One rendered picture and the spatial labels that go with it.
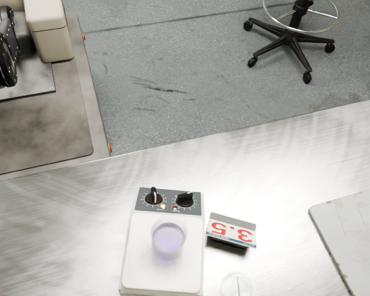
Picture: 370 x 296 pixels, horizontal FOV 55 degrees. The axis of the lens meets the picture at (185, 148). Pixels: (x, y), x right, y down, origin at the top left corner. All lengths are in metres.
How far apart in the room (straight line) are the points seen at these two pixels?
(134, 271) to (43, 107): 0.92
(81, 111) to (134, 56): 0.78
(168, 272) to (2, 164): 0.84
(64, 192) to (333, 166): 0.56
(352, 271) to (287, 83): 1.44
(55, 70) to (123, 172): 0.83
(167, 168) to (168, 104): 1.09
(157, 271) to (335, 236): 0.35
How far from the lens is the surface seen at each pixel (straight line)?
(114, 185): 0.72
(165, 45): 2.11
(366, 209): 0.80
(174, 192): 0.67
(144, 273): 0.57
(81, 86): 1.43
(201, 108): 1.81
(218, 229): 0.66
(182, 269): 0.57
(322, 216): 0.75
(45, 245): 0.70
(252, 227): 0.70
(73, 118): 1.33
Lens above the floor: 1.39
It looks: 57 degrees down
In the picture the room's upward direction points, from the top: 7 degrees clockwise
